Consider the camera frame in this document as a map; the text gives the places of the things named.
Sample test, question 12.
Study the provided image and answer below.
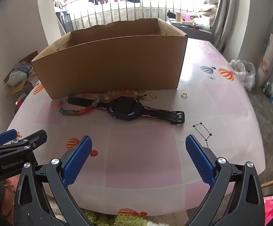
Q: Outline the multicolour bead bracelet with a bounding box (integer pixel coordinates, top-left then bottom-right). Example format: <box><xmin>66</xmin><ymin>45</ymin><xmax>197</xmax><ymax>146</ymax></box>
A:
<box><xmin>57</xmin><ymin>92</ymin><xmax>102</xmax><ymax>117</ymax></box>

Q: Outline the green fuzzy clothing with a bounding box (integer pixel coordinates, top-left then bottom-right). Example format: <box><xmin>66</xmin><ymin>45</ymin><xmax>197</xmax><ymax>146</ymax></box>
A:
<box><xmin>49</xmin><ymin>202</ymin><xmax>189</xmax><ymax>226</ymax></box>

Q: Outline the green bottle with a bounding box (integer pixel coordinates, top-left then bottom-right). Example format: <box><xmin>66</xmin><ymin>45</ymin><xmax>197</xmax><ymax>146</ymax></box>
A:
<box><xmin>262</xmin><ymin>81</ymin><xmax>272</xmax><ymax>95</ymax></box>

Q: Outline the white plastic bag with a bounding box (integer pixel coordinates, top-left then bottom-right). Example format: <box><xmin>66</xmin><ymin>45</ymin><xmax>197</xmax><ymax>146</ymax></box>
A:
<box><xmin>229</xmin><ymin>60</ymin><xmax>256</xmax><ymax>91</ymax></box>

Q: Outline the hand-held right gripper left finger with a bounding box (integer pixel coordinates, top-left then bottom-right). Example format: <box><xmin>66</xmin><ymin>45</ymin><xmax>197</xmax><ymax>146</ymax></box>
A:
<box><xmin>13</xmin><ymin>135</ymin><xmax>93</xmax><ymax>226</ymax></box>

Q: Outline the floor cardboard box with clothes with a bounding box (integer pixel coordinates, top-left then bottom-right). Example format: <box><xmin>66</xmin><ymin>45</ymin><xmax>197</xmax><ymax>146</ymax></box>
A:
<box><xmin>4</xmin><ymin>50</ymin><xmax>39</xmax><ymax>98</ymax></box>

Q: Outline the black wire rack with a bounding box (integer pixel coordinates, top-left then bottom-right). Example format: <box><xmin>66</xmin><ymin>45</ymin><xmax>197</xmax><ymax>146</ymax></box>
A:
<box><xmin>56</xmin><ymin>11</ymin><xmax>73</xmax><ymax>32</ymax></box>

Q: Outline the peach bead bracelet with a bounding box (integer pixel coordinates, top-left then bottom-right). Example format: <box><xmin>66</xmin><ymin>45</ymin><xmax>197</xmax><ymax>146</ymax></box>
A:
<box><xmin>100</xmin><ymin>89</ymin><xmax>139</xmax><ymax>102</ymax></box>

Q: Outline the grey curtain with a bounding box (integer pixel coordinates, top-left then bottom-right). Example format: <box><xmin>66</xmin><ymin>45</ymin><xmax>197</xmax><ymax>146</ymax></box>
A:
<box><xmin>210</xmin><ymin>0</ymin><xmax>239</xmax><ymax>52</ymax></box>

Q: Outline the white bag on cabinet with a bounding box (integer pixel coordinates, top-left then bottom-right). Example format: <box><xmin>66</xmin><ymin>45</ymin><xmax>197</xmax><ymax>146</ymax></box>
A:
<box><xmin>195</xmin><ymin>16</ymin><xmax>211</xmax><ymax>30</ymax></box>

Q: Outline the gold chain with stars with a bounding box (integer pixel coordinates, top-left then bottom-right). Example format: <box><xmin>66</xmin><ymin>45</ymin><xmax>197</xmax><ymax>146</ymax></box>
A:
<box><xmin>135</xmin><ymin>90</ymin><xmax>157</xmax><ymax>102</ymax></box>

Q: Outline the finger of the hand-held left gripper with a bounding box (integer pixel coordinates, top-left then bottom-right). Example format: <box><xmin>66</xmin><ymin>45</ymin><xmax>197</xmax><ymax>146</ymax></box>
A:
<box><xmin>0</xmin><ymin>129</ymin><xmax>18</xmax><ymax>150</ymax></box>
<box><xmin>0</xmin><ymin>129</ymin><xmax>48</xmax><ymax>158</ymax></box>

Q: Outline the metal balcony railing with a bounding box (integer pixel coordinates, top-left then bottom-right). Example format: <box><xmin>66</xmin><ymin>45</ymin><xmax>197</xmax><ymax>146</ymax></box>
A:
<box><xmin>54</xmin><ymin>0</ymin><xmax>212</xmax><ymax>32</ymax></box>

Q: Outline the floral rolled bolster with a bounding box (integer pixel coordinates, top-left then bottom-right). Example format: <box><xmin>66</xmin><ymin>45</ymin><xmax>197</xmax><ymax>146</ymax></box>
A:
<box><xmin>255</xmin><ymin>33</ymin><xmax>273</xmax><ymax>87</ymax></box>

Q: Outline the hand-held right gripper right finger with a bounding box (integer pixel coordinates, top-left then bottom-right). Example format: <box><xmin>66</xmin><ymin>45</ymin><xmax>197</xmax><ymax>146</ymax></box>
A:
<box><xmin>185</xmin><ymin>134</ymin><xmax>265</xmax><ymax>226</ymax></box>

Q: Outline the orange cloth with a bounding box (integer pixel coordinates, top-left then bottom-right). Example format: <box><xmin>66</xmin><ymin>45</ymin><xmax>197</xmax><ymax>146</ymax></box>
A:
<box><xmin>3</xmin><ymin>176</ymin><xmax>18</xmax><ymax>217</ymax></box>

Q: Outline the grey cabinet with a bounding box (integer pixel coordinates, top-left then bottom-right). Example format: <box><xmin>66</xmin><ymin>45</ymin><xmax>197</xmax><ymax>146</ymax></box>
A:
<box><xmin>172</xmin><ymin>20</ymin><xmax>213</xmax><ymax>41</ymax></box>

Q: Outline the pile of beige cloth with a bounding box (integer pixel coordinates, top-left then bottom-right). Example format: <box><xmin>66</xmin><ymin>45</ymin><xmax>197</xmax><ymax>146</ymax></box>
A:
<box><xmin>190</xmin><ymin>0</ymin><xmax>219</xmax><ymax>17</ymax></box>

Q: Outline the brown cardboard box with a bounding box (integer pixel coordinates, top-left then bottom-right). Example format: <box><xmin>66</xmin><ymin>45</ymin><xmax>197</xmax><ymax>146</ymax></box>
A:
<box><xmin>31</xmin><ymin>18</ymin><xmax>189</xmax><ymax>99</ymax></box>

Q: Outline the metal bowl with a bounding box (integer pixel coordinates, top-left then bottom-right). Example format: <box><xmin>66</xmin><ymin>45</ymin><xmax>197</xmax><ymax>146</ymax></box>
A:
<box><xmin>14</xmin><ymin>91</ymin><xmax>30</xmax><ymax>111</ymax></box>

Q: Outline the black smart watch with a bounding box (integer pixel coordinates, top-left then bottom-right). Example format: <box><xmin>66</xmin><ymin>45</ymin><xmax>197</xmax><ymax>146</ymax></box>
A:
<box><xmin>68</xmin><ymin>96</ymin><xmax>185</xmax><ymax>125</ymax></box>

